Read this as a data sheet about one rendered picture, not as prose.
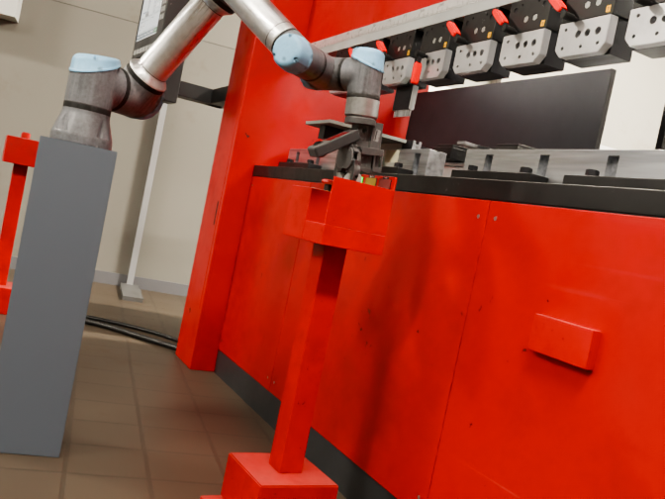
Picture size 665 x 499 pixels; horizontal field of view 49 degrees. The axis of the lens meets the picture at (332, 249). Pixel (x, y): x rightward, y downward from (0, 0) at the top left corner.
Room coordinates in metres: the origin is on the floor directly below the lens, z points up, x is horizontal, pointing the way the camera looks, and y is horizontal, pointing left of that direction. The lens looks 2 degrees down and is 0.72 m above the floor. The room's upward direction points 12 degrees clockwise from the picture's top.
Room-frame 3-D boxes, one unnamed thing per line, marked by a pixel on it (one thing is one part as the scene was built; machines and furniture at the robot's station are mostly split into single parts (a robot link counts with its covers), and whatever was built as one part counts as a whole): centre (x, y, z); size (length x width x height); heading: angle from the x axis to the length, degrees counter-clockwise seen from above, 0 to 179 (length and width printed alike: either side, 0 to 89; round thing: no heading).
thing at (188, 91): (3.36, 0.70, 1.17); 0.40 x 0.24 x 0.07; 27
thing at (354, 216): (1.70, 0.01, 0.75); 0.20 x 0.16 x 0.18; 29
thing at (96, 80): (1.85, 0.67, 0.94); 0.13 x 0.12 x 0.14; 152
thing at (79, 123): (1.85, 0.68, 0.82); 0.15 x 0.15 x 0.10
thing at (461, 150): (2.39, -0.26, 1.01); 0.26 x 0.12 x 0.05; 117
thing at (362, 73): (1.65, 0.01, 1.05); 0.09 x 0.08 x 0.11; 62
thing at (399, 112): (2.32, -0.13, 1.13); 0.10 x 0.02 x 0.10; 27
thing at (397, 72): (2.34, -0.12, 1.26); 0.15 x 0.09 x 0.17; 27
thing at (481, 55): (1.98, -0.30, 1.26); 0.15 x 0.09 x 0.17; 27
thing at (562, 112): (2.76, -0.48, 1.12); 1.13 x 0.02 x 0.44; 27
